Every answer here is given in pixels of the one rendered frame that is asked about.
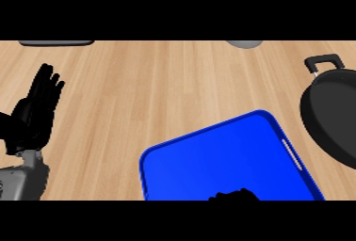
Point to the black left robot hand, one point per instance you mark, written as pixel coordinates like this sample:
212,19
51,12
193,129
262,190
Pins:
33,116

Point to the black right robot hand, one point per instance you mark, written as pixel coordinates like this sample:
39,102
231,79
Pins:
234,195

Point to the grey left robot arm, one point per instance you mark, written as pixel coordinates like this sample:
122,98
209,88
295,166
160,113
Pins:
23,180

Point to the blue tray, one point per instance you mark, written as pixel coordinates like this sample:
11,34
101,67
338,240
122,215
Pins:
227,160

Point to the black pot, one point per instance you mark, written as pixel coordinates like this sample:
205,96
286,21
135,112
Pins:
332,113

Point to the dark grey flat object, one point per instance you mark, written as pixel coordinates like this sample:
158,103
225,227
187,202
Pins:
56,43

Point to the grey rounded object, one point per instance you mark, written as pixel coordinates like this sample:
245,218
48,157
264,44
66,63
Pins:
245,44

